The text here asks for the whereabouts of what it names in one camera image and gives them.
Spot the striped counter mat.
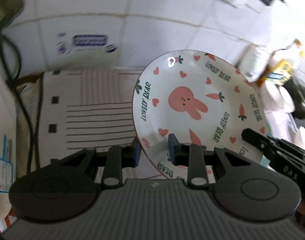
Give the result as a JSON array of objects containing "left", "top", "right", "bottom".
[{"left": 38, "top": 69, "right": 142, "bottom": 167}]

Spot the black wok with glass lid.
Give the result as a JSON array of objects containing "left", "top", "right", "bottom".
[{"left": 284, "top": 76, "right": 305, "bottom": 120}]

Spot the black power cable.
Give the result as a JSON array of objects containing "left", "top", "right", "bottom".
[{"left": 0, "top": 17, "right": 42, "bottom": 174}]

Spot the wall warning sticker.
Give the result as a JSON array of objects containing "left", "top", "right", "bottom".
[{"left": 56, "top": 32, "right": 119, "bottom": 55}]

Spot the white plastic salt bag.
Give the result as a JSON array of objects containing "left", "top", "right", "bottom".
[{"left": 238, "top": 45, "right": 271, "bottom": 83}]

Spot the yellow label cooking wine bottle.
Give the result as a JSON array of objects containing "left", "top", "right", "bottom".
[{"left": 255, "top": 39, "right": 305, "bottom": 87}]

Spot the large white ribbed bowl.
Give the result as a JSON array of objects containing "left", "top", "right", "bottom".
[{"left": 260, "top": 80, "right": 295, "bottom": 113}]

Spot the white rice cooker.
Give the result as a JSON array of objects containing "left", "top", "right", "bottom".
[{"left": 0, "top": 74, "right": 16, "bottom": 233}]

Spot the white bunny carrot plate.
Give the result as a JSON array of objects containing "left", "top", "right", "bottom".
[{"left": 132, "top": 50, "right": 268, "bottom": 179}]

